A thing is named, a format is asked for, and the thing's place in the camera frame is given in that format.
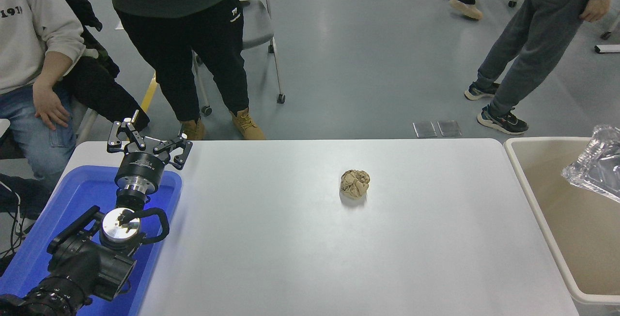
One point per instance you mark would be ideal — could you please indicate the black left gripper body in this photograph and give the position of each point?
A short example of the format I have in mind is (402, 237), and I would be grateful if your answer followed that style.
(140, 168)

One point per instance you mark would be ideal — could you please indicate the silver foil plate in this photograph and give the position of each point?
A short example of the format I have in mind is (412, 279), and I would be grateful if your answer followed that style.
(598, 170)

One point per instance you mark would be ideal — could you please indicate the seated person's left forearm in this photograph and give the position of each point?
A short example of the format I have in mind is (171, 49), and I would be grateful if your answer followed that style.
(54, 69)

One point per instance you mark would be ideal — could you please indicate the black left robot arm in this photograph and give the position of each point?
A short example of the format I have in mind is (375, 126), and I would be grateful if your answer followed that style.
(77, 262)

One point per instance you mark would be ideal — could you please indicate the seated person's left hand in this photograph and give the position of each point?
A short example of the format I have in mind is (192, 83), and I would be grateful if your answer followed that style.
(51, 107)

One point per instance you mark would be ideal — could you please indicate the person's hand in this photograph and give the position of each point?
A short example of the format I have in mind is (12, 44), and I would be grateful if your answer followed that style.
(596, 9)

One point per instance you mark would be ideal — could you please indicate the black jacket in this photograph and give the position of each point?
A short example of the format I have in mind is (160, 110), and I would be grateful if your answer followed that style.
(97, 90)

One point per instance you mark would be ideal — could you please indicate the blue plastic tray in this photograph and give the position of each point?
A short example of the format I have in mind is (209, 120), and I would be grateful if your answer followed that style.
(80, 195)

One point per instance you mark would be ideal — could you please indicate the standing person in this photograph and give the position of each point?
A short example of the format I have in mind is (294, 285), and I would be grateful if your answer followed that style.
(179, 30)

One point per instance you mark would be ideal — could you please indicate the seated person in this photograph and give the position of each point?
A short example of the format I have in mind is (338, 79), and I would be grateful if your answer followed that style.
(29, 49)

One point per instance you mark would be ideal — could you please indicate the grey office chair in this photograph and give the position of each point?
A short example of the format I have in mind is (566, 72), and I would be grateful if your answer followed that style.
(259, 25)

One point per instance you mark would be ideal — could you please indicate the crumpled tan paper ball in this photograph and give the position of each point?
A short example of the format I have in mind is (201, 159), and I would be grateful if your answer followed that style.
(355, 183)

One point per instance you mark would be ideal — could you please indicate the large pale bin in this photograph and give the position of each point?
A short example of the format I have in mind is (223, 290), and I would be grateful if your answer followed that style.
(557, 219)

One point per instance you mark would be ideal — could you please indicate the white bar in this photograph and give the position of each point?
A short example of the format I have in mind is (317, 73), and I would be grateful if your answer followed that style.
(608, 49)

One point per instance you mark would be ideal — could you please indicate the chair leg with castor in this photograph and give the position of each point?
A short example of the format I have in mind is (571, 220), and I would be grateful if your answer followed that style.
(605, 36)

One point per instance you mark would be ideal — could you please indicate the grey chair frame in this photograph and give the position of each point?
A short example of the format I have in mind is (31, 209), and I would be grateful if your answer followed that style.
(87, 124)

